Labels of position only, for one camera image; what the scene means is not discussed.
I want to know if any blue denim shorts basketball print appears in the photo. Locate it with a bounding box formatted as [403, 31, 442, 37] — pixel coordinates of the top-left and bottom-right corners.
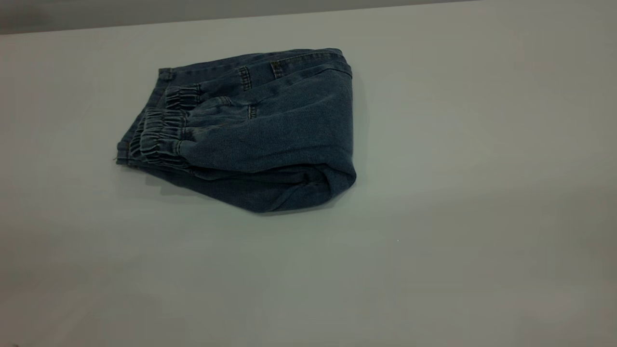
[116, 47, 357, 214]

